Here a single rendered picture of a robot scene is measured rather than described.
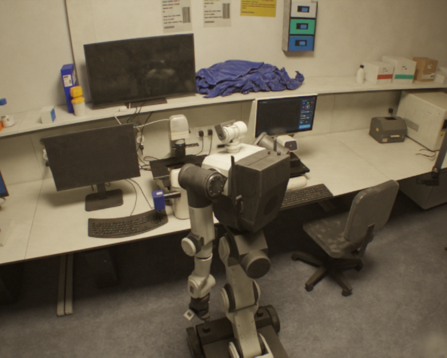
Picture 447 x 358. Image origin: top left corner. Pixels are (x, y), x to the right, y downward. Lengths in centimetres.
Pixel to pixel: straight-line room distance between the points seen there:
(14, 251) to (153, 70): 141
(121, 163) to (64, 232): 54
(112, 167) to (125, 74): 62
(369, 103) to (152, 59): 209
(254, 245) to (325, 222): 115
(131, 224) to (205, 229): 79
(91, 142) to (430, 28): 339
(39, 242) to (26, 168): 78
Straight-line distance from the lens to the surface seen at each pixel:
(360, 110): 328
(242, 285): 165
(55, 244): 199
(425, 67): 360
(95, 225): 200
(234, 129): 128
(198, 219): 120
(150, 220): 194
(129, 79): 221
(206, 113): 252
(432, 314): 280
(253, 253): 134
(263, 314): 214
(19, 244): 210
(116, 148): 196
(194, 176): 113
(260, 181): 115
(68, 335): 250
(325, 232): 235
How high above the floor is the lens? 198
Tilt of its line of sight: 33 degrees down
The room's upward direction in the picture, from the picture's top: straight up
